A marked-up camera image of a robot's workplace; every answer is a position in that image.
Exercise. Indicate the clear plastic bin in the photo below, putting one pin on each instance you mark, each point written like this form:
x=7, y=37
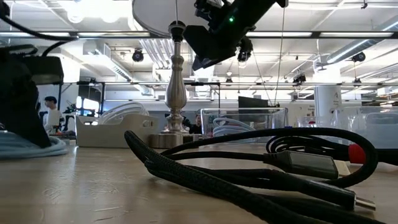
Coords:
x=373, y=130
x=273, y=119

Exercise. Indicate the black ceiling spotlight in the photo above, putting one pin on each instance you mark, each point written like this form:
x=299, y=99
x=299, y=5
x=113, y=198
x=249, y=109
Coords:
x=359, y=57
x=137, y=56

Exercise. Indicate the black monitor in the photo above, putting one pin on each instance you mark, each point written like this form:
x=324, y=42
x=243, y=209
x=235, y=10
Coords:
x=252, y=102

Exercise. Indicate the black metal frame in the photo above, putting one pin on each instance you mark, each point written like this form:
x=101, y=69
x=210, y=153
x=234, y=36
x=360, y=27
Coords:
x=315, y=35

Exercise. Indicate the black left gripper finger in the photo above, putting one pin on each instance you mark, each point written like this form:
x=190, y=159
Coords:
x=21, y=109

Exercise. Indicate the white round column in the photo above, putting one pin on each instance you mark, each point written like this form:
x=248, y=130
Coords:
x=326, y=99

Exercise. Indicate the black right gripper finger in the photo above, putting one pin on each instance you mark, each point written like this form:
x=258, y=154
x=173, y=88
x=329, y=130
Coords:
x=205, y=46

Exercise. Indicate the person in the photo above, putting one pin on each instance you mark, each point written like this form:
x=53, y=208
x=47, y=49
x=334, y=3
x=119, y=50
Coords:
x=52, y=115
x=196, y=126

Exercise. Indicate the white plastic bin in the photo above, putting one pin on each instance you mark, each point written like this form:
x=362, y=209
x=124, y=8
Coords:
x=118, y=133

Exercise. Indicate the silver table lamp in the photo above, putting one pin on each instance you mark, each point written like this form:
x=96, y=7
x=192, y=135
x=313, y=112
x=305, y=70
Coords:
x=175, y=93

